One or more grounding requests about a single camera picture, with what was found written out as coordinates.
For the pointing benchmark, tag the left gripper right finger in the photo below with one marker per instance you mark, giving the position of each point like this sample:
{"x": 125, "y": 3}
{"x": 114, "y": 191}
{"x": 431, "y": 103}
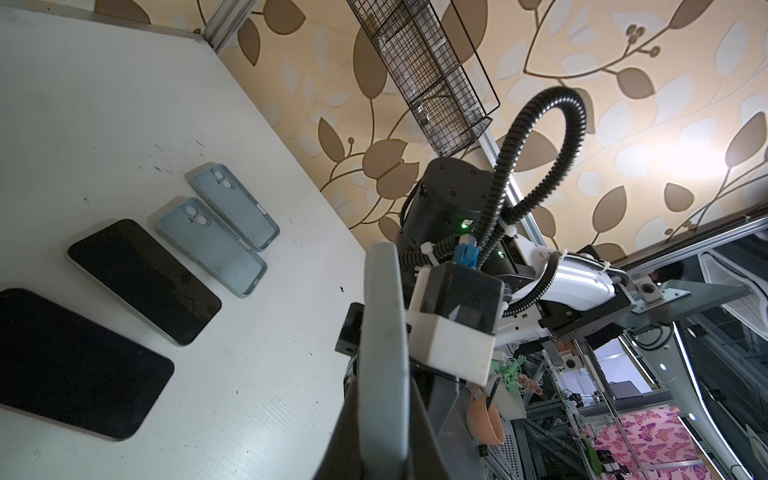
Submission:
{"x": 424, "y": 458}

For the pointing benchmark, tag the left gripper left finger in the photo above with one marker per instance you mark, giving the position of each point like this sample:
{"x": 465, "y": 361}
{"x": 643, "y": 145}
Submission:
{"x": 349, "y": 452}

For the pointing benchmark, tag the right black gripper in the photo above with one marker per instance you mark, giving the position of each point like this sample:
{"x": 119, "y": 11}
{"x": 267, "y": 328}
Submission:
{"x": 441, "y": 398}

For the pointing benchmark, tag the light blue phone case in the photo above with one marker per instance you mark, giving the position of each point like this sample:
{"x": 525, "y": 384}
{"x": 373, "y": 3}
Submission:
{"x": 194, "y": 229}
{"x": 234, "y": 204}

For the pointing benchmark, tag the black smartphone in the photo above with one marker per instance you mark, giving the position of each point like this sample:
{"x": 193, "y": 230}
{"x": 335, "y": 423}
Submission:
{"x": 128, "y": 261}
{"x": 66, "y": 368}
{"x": 383, "y": 372}

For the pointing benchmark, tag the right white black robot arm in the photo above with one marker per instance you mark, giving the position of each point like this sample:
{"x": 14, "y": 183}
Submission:
{"x": 498, "y": 222}

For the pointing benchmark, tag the right black wire basket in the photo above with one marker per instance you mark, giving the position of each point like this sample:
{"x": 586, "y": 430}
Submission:
{"x": 432, "y": 57}

